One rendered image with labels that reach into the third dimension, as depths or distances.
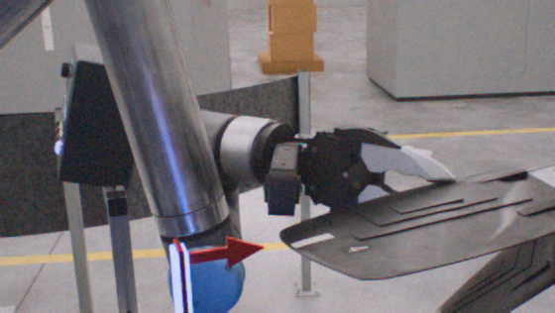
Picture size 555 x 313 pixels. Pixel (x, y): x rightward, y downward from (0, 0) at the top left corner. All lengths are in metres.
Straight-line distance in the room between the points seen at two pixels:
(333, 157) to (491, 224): 0.19
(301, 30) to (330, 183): 7.94
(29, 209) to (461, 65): 5.26
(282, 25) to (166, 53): 7.95
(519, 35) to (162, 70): 6.53
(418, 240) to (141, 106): 0.28
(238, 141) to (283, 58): 7.91
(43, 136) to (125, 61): 1.60
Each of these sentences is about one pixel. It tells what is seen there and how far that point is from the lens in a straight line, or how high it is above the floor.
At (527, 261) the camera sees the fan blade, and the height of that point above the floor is 1.07.
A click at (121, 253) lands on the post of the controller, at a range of 1.05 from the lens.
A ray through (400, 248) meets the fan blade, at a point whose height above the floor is 1.18.
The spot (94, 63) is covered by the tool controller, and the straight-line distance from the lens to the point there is 1.01.
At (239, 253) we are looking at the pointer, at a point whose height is 1.18.
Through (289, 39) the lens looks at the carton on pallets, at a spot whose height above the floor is 0.43.
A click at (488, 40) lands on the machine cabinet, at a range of 6.92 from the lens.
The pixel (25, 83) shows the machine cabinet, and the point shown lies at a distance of 6.79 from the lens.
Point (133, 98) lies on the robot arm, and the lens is 0.62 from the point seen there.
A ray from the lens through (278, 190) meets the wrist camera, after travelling 0.59.
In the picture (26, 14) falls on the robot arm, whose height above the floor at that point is 1.34.
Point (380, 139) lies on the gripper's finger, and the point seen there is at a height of 1.22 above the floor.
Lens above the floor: 1.38
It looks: 16 degrees down
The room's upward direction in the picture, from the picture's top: 2 degrees counter-clockwise
